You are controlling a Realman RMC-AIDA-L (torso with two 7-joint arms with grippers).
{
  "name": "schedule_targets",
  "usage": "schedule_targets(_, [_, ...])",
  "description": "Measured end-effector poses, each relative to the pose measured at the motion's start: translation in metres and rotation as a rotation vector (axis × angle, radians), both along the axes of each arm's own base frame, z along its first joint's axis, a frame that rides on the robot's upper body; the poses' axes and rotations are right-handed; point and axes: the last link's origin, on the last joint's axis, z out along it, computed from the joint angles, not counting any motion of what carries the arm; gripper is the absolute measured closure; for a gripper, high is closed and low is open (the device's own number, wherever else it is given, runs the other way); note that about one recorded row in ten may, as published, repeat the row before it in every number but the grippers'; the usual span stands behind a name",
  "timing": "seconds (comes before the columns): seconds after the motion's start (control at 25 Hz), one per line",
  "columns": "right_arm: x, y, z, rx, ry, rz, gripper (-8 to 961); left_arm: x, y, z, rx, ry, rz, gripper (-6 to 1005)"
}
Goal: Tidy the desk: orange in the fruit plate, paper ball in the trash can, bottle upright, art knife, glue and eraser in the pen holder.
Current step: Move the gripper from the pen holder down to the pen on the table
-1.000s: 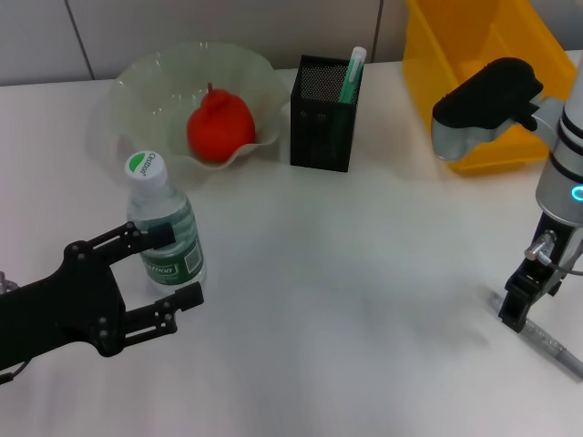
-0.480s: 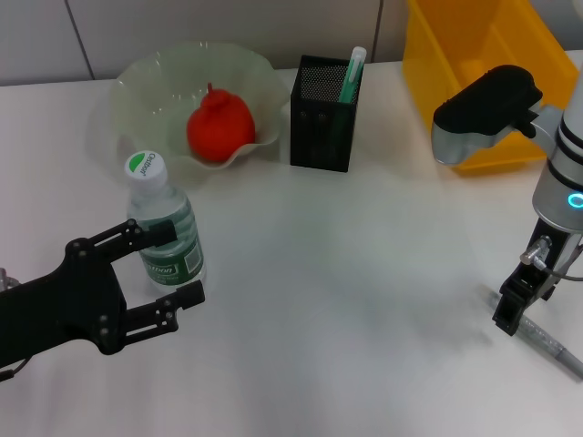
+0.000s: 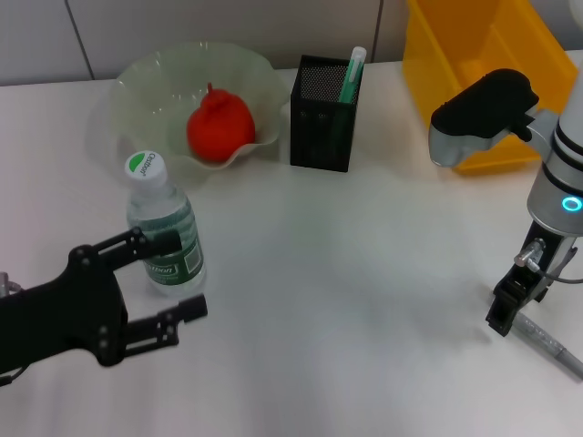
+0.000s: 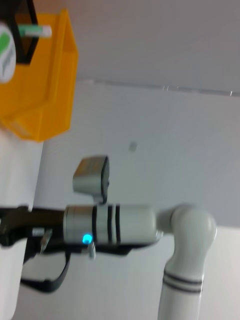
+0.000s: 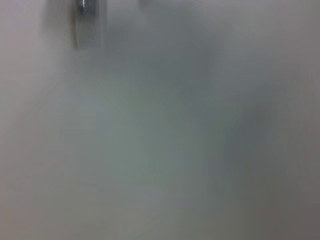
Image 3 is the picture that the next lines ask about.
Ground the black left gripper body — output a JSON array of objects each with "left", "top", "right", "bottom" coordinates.
[{"left": 0, "top": 244, "right": 132, "bottom": 372}]

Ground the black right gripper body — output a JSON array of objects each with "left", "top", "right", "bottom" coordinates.
[{"left": 494, "top": 220, "right": 579, "bottom": 307}]

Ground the clear water bottle green label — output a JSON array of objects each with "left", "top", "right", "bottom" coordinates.
[{"left": 125, "top": 148, "right": 208, "bottom": 298}]

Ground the grey pen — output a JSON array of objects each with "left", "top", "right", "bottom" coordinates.
[{"left": 513, "top": 311, "right": 583, "bottom": 380}]

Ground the red pomegranate toy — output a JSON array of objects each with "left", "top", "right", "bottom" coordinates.
[{"left": 186, "top": 81, "right": 257, "bottom": 163}]

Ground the mint green pen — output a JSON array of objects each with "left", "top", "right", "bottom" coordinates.
[{"left": 337, "top": 46, "right": 367, "bottom": 105}]

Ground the green glass fruit bowl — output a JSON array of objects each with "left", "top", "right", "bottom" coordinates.
[{"left": 107, "top": 41, "right": 284, "bottom": 173}]

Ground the black mesh pen holder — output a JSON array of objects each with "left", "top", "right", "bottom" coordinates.
[{"left": 290, "top": 55, "right": 365, "bottom": 173}]

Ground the yellow plastic storage bin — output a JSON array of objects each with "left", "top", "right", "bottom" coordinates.
[{"left": 402, "top": 0, "right": 579, "bottom": 177}]

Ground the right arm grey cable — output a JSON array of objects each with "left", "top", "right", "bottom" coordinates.
[{"left": 513, "top": 239, "right": 583, "bottom": 284}]

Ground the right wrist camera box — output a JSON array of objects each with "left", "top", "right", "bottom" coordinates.
[{"left": 428, "top": 67, "right": 541, "bottom": 168}]

